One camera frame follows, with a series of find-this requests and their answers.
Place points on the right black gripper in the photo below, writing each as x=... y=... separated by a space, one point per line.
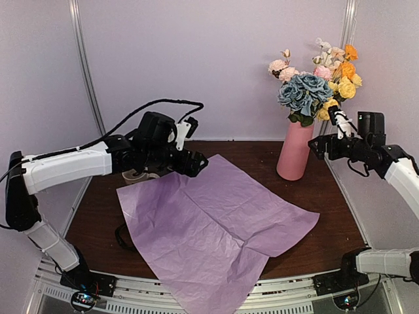
x=323 y=139

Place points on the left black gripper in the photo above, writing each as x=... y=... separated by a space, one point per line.
x=194 y=169

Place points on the blue hydrangea flower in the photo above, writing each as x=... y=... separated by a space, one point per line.
x=304 y=95

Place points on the yellow rose bunch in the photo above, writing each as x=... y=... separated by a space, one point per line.
x=345 y=88

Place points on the pink and yellow roses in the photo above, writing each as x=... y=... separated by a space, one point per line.
x=324 y=67

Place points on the purple tissue paper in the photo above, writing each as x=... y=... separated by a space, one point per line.
x=219 y=226

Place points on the fuzzy green orange flower stem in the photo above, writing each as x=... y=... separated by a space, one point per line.
x=346 y=67

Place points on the peach rose stem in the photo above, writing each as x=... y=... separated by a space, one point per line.
x=281 y=69

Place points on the black printed ribbon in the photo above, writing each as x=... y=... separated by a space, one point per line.
x=121 y=242

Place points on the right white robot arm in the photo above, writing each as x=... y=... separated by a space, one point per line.
x=399 y=169

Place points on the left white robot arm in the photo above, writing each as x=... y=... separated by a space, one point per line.
x=116 y=154

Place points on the pink cylindrical vase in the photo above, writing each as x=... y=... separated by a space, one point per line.
x=294 y=153

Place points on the white floral mug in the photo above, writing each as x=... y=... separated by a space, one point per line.
x=133 y=177

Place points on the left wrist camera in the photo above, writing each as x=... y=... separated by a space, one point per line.
x=154 y=129

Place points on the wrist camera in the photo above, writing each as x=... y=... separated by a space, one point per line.
x=154 y=129
x=371 y=127

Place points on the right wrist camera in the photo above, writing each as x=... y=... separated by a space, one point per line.
x=371 y=127

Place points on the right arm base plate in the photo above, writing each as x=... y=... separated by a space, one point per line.
x=338 y=281

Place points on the aluminium front rail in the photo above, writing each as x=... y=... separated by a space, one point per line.
x=141 y=295

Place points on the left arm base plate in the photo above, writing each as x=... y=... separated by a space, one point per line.
x=96 y=283

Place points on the left aluminium frame post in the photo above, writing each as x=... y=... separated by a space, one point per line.
x=84 y=64

